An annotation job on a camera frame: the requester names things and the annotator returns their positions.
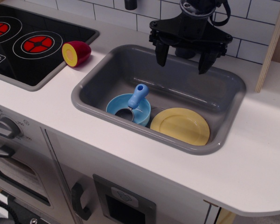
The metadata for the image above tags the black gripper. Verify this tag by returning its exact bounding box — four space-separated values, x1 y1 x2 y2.
149 6 232 74

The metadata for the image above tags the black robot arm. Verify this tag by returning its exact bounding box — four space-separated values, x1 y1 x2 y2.
149 0 233 74

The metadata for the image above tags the light blue bowl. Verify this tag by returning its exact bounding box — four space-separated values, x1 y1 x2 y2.
106 93 151 126

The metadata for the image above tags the grey sink basin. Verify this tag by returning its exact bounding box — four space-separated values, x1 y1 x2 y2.
71 45 246 155

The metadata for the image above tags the yellow plate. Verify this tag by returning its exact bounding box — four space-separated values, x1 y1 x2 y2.
150 108 210 146

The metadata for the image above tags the red yellow toy fruit half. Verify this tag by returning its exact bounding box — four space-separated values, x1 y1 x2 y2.
62 41 91 67

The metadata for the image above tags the black toy stove top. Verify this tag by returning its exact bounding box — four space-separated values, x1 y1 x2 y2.
0 4 99 91

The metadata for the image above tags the grey dishwasher panel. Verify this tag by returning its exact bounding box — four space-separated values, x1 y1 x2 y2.
93 174 156 224

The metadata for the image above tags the grey oven knob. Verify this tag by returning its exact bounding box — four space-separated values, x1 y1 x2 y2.
0 117 21 139

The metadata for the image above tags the black cable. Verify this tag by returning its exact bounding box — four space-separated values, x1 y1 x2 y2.
209 0 231 27

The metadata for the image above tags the wooden side post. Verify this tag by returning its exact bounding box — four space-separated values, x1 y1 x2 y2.
254 12 280 93

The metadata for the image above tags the dark grey cabinet handle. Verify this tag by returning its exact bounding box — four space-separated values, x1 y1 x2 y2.
71 182 91 221

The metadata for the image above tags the grey oven door handle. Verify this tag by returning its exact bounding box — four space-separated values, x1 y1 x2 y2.
0 145 15 158

